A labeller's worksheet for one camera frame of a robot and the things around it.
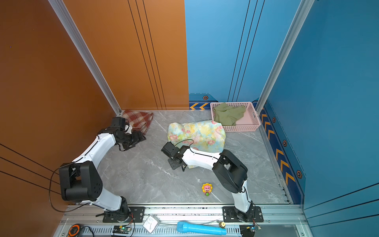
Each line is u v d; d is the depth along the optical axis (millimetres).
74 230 671
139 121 1100
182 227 669
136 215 738
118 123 702
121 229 706
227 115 1111
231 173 483
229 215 725
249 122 1125
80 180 439
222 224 680
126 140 740
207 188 773
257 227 686
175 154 678
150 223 698
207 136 1023
